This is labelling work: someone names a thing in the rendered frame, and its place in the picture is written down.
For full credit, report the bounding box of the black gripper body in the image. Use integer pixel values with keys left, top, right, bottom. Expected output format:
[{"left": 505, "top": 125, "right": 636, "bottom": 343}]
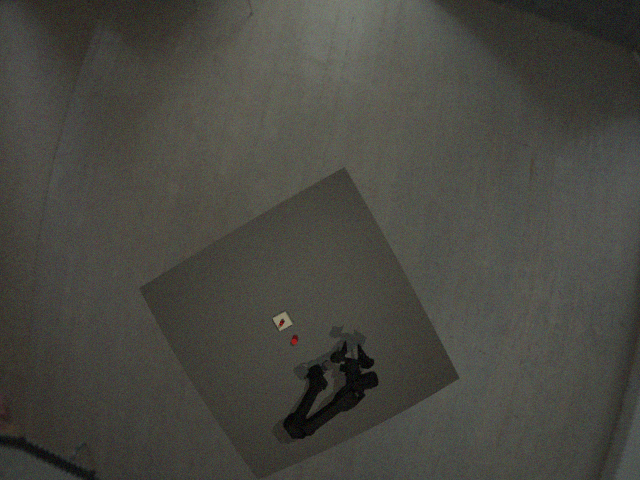
[{"left": 331, "top": 351, "right": 374, "bottom": 376}]

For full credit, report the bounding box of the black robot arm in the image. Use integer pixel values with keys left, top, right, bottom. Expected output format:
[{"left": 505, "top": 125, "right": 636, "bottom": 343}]
[{"left": 283, "top": 364, "right": 378, "bottom": 439}]

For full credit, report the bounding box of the cream block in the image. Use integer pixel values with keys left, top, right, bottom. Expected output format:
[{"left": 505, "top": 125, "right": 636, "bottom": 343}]
[{"left": 272, "top": 310, "right": 294, "bottom": 331}]

